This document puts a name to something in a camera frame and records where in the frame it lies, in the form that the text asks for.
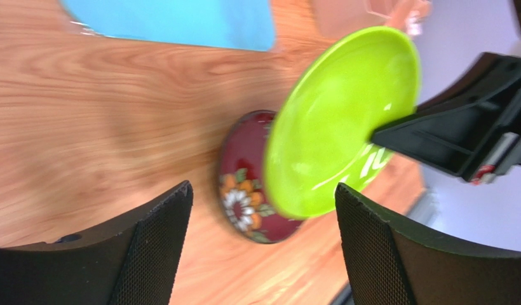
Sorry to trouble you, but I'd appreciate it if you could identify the red floral plate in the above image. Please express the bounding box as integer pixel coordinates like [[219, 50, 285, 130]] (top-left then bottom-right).
[[217, 110, 303, 244]]

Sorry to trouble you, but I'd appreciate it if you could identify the pink plastic file organizer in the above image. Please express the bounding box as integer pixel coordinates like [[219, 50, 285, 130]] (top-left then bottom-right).
[[310, 0, 432, 39]]

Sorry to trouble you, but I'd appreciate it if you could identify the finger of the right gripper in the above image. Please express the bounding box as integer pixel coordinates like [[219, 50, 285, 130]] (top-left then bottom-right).
[[370, 52, 521, 184]]

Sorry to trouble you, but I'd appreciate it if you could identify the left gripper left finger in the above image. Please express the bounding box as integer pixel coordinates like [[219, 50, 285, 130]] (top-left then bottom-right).
[[0, 180, 193, 304]]

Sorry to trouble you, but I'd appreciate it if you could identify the lime green plate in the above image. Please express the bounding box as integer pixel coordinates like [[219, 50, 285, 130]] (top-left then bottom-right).
[[263, 26, 421, 219]]

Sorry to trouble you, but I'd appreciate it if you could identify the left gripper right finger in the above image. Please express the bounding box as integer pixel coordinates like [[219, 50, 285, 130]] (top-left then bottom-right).
[[335, 183, 521, 304]]

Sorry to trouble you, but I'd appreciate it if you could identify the teal cutting board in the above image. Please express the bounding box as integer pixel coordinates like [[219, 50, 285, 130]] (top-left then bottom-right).
[[60, 0, 276, 51]]

